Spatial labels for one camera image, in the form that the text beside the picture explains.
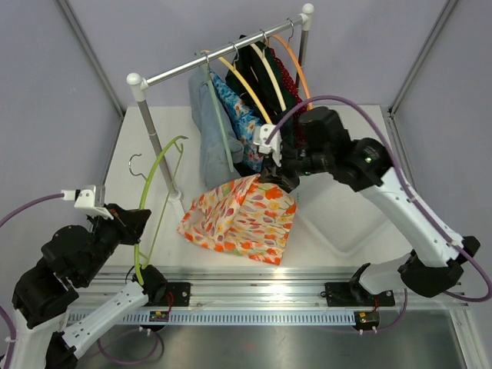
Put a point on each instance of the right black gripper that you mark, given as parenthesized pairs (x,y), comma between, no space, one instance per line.
(280,174)

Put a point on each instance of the cream white hanger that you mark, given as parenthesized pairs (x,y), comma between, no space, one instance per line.
(261,54)

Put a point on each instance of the orange floral skirt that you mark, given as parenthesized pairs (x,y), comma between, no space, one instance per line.
(243,217)

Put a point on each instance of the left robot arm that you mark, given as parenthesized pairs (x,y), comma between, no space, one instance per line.
(71,260)

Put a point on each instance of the white slotted cable duct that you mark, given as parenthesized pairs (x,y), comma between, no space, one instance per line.
(238,318)

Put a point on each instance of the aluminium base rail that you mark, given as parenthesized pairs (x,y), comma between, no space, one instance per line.
(249,288)

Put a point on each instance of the white and chrome clothes rack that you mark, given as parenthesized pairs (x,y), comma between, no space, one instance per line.
(139,85)

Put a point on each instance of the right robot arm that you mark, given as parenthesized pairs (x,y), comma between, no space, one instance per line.
(435,263)

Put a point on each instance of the red polka dot skirt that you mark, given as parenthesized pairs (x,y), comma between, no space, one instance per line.
(291,98)

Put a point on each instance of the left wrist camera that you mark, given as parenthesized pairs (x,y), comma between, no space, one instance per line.
(90,200)

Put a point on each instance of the blue floral skirt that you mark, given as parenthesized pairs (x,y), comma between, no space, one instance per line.
(243,122)

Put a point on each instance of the yellow hanger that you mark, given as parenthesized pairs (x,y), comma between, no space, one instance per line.
(247,77)

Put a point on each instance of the orange hanger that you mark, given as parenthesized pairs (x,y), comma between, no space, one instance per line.
(299,70)

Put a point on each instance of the dark green plaid skirt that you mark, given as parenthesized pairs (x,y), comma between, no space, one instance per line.
(276,117)

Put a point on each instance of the light blue denim skirt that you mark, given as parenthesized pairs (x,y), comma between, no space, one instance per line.
(213,165)

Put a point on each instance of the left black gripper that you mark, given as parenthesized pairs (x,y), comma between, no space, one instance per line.
(131,222)

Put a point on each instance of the pale green hanger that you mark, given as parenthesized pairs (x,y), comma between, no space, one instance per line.
(215,103)

